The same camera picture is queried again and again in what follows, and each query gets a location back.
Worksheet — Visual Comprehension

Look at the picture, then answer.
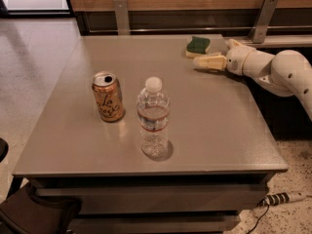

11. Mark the lower grey drawer front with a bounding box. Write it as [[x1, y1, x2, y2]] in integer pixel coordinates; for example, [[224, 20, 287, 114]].
[[68, 215, 240, 234]]

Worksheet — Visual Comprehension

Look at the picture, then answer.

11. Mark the left metal wall bracket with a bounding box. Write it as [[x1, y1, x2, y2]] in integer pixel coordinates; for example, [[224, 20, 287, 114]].
[[113, 0, 131, 35]]

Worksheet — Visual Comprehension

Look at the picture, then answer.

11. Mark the clear plastic water bottle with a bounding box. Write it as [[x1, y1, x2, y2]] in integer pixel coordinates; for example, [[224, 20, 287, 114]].
[[136, 77, 170, 160]]

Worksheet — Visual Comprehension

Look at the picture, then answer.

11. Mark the gold LaCroix soda can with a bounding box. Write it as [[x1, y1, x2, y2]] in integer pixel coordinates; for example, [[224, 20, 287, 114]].
[[92, 71, 125, 123]]

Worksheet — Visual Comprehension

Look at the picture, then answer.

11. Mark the horizontal metal rail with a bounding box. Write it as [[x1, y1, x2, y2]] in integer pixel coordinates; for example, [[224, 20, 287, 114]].
[[88, 24, 312, 35]]

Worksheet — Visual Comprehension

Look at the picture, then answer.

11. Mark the grey drawer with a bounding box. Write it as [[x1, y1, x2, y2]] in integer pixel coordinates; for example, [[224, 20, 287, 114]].
[[68, 215, 240, 234], [37, 184, 266, 215]]

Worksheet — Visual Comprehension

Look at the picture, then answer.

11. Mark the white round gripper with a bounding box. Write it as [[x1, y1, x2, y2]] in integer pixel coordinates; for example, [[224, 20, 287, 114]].
[[193, 39, 256, 76]]

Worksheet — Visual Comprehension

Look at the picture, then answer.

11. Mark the dark chair seat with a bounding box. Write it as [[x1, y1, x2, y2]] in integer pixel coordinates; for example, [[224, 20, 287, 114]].
[[0, 182, 81, 234]]

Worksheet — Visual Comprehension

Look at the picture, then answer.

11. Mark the green and yellow sponge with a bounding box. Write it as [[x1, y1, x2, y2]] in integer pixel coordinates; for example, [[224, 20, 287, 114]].
[[185, 36, 211, 59]]

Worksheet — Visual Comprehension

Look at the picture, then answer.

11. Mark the metal wall bracket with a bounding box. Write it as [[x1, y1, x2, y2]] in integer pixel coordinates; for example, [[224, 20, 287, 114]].
[[249, 0, 279, 44], [113, 0, 131, 35]]

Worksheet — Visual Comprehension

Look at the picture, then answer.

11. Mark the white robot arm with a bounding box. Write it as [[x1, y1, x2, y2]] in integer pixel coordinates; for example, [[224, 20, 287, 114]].
[[193, 39, 312, 121]]

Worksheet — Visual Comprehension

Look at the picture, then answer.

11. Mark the white power strip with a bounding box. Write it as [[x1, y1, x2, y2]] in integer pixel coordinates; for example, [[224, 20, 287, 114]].
[[257, 191, 307, 207]]

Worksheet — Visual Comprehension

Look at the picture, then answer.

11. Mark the upper grey drawer front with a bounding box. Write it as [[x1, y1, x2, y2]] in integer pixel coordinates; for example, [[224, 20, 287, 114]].
[[37, 184, 266, 215]]

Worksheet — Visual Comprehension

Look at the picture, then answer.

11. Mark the right metal wall bracket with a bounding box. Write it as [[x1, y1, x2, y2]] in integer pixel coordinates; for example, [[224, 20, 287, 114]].
[[249, 0, 279, 44]]

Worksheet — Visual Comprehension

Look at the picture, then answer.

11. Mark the black power cable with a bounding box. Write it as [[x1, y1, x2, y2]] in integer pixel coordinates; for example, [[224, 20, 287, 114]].
[[245, 204, 271, 234]]

